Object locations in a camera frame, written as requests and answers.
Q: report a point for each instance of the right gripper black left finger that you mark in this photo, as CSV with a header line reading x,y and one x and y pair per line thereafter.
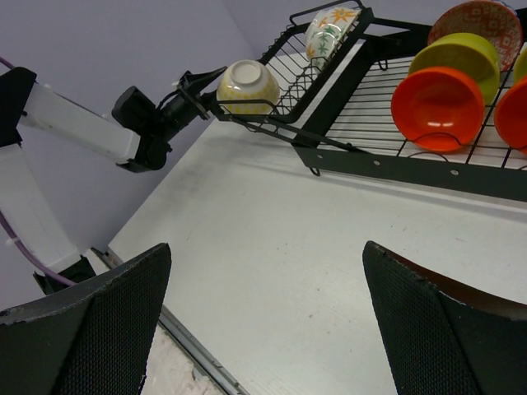
x,y
91,338

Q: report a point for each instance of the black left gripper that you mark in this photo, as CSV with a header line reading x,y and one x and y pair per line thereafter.
x,y
185,102

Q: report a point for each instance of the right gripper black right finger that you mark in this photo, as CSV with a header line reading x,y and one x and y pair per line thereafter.
x,y
442,336

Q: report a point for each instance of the floral leaf pattern bowl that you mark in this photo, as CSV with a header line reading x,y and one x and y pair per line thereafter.
x,y
326,32

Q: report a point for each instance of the orange bowl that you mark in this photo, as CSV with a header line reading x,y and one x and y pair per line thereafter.
x,y
510,117
438,109

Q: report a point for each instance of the left lime green bowl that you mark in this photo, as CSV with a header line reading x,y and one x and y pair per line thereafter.
x,y
466,52

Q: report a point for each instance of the lime green bowl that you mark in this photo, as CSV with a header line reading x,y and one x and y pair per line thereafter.
x,y
466,52
520,67

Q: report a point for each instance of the right lime green bowl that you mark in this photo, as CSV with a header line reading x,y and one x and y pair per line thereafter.
x,y
520,67

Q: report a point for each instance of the red patterned bowl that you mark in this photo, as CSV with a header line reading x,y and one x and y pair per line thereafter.
x,y
493,20

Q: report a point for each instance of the black wire dish rack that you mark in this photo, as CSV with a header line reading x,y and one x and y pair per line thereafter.
x,y
339,120

